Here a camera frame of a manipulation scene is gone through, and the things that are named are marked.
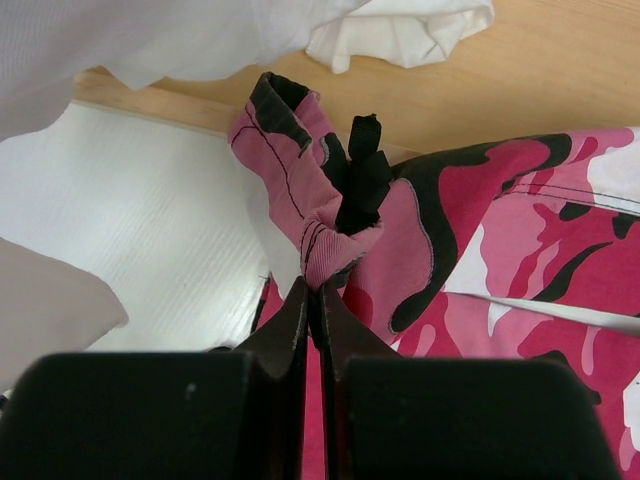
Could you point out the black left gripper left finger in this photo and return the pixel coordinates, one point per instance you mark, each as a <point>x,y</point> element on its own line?
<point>234,414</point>

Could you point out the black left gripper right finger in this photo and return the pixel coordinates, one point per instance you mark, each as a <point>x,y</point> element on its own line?
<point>391,417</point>

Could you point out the pink camouflage trousers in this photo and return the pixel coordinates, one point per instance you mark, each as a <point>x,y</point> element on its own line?
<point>522,248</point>

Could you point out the white printed t-shirt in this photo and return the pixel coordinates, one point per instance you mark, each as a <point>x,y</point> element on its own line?
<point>132,235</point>

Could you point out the wooden clothes rack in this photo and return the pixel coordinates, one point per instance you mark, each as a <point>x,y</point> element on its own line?
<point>542,67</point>

